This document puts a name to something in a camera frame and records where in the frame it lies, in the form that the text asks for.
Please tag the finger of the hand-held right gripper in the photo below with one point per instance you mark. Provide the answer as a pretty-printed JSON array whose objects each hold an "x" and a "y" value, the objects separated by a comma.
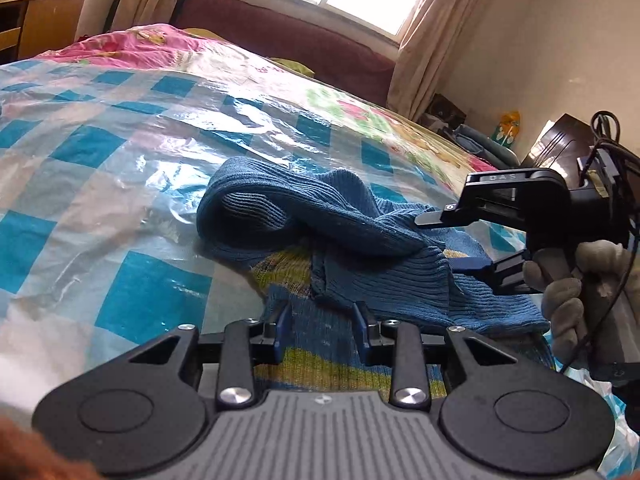
[
  {"x": 440, "y": 215},
  {"x": 475, "y": 264}
]

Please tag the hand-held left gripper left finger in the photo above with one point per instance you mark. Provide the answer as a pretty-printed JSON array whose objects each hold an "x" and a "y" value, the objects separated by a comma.
[{"x": 282, "y": 331}]

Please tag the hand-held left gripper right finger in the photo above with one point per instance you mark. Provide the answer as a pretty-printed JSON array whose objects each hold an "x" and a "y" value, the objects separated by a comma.
[{"x": 359, "y": 331}]

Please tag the blue knit sweater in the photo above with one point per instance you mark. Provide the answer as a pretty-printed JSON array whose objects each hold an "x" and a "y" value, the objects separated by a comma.
[{"x": 350, "y": 225}]

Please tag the person's right hand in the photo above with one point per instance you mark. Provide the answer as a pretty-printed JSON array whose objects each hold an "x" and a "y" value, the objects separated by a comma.
[{"x": 565, "y": 305}]

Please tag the dark wooden headboard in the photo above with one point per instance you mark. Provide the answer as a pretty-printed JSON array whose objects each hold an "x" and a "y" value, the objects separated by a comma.
[{"x": 560, "y": 142}]

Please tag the folded blue jeans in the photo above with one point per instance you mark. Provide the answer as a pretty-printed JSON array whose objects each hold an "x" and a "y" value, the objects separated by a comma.
[{"x": 480, "y": 145}]

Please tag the dark brown box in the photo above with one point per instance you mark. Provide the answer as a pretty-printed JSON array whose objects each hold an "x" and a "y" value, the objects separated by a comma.
[{"x": 442, "y": 110}]

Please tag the yellow-green pillow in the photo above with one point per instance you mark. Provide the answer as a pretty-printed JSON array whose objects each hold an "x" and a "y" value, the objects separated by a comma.
[{"x": 295, "y": 66}]

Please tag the blue checkered plastic sheet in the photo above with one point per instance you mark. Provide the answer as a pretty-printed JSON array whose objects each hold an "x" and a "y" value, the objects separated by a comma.
[{"x": 125, "y": 160}]

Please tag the pink printed blanket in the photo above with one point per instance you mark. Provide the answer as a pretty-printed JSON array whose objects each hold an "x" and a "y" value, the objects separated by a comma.
[{"x": 125, "y": 42}]

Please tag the wooden desk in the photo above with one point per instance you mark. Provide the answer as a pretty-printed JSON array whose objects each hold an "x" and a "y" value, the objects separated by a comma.
[{"x": 50, "y": 22}]

